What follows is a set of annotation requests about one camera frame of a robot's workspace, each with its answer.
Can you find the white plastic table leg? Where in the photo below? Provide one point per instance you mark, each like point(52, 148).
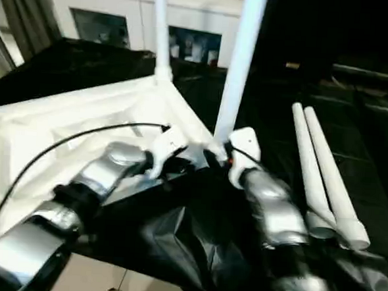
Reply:
point(163, 31)
point(330, 180)
point(242, 56)
point(308, 166)

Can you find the black metal rail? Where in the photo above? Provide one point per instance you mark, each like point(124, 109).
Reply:
point(370, 72)

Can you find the small yellow label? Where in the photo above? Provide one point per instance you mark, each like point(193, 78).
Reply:
point(292, 64)

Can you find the black work mat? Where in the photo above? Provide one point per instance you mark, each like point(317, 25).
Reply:
point(194, 251)

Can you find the white table top frame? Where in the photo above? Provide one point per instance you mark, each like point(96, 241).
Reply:
point(63, 124)

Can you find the white glass-door cabinet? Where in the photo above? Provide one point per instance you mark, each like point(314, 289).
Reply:
point(123, 12)

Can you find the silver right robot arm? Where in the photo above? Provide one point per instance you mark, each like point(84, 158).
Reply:
point(275, 216)

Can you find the grey curtain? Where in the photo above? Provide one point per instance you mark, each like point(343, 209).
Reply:
point(24, 10)

